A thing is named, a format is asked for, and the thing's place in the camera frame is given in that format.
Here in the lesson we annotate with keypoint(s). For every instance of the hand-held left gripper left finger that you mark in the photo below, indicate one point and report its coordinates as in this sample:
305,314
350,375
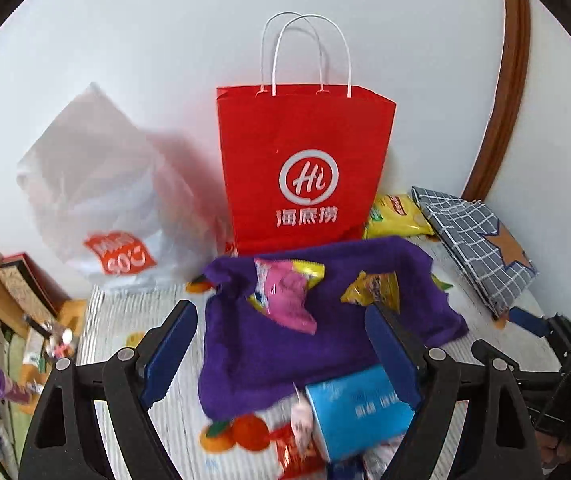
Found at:
173,342

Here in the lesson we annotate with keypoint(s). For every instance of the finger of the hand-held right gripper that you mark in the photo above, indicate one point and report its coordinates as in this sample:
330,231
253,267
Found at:
528,320

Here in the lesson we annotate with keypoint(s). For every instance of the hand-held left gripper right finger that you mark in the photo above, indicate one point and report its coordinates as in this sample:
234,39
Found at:
390,342

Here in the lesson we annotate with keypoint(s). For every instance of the yellow red snack packet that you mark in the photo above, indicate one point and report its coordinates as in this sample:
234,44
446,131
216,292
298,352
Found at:
373,290

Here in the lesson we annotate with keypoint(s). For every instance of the fruit print tablecloth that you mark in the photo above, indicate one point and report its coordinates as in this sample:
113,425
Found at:
115,320

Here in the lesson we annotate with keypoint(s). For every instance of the blue tissue pack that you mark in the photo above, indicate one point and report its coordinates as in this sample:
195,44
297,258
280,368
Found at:
355,410

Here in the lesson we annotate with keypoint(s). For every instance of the purple cloth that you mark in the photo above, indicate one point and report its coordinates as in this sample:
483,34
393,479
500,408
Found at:
265,360

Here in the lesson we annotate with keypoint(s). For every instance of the grey checked pouch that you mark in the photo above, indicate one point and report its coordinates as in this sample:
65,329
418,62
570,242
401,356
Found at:
470,245

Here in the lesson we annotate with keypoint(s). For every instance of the large pink snack packet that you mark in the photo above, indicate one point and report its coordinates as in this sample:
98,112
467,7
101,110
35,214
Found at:
285,295

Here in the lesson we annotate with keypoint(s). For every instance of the white packet with red print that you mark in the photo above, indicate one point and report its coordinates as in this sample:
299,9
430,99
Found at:
380,460

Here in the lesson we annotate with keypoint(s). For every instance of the peach print candy packet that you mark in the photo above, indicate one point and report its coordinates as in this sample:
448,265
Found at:
301,420

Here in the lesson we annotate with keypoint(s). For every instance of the yellow chips bag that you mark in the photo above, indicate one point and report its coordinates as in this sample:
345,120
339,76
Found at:
395,215

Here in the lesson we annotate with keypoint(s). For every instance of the patterned box with red side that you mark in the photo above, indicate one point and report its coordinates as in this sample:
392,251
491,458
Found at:
30,285

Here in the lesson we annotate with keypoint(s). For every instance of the purple toy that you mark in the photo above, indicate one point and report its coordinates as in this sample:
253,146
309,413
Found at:
5,385

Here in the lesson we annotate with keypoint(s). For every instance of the white plastic bag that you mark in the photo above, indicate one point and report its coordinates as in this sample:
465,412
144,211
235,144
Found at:
90,185

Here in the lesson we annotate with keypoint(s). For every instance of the red paper bag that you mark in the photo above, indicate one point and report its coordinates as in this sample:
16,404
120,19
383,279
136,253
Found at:
305,135

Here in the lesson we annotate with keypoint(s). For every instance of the brown wooden door frame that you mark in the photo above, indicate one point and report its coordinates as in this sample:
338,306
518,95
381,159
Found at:
508,110

